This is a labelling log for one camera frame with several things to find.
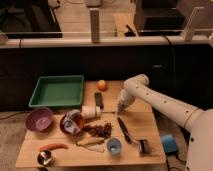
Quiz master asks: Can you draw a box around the purple bowl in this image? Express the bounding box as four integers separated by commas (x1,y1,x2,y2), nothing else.
25,107,53,132

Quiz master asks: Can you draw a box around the white post right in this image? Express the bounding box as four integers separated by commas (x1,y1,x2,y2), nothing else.
182,7,204,41

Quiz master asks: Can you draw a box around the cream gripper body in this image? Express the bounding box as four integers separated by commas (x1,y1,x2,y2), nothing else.
117,89,135,113

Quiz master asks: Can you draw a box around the white metal rail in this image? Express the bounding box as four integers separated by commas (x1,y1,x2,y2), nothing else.
0,35,213,49

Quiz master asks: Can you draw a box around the black remote control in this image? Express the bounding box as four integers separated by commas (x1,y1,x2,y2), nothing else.
94,92,104,109

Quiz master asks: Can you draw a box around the black handled tool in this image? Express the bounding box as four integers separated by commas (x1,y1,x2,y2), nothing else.
117,117,132,144

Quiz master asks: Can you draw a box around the red chili pepper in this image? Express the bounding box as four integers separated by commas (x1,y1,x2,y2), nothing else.
39,143,68,151

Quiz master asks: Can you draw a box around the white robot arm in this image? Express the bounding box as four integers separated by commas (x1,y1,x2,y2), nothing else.
117,74,213,171

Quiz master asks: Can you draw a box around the orange fruit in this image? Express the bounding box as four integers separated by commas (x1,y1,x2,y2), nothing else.
97,80,107,91

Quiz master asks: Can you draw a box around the white post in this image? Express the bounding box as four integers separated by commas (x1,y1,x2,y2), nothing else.
182,7,204,41
90,8,100,43

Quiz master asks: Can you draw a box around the blue box on floor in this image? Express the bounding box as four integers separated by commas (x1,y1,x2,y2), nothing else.
161,134,179,154

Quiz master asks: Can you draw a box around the blue cup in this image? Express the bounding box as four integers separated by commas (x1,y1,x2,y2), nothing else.
107,138,121,155

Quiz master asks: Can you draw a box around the black box background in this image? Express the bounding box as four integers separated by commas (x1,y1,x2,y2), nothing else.
134,0,185,31

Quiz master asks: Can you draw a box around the bunch of dark grapes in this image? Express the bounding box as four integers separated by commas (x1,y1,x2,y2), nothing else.
83,123,112,139

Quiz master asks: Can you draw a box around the brown bowl with wrapper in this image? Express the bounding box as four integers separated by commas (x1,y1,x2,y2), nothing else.
60,109,84,135

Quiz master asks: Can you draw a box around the green plastic tray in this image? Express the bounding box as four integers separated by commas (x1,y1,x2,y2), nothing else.
28,75,84,108

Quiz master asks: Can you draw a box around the dish brush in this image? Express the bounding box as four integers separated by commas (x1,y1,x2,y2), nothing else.
134,139,150,155

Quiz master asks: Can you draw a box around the white post left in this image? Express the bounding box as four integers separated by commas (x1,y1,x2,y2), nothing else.
90,8,100,43

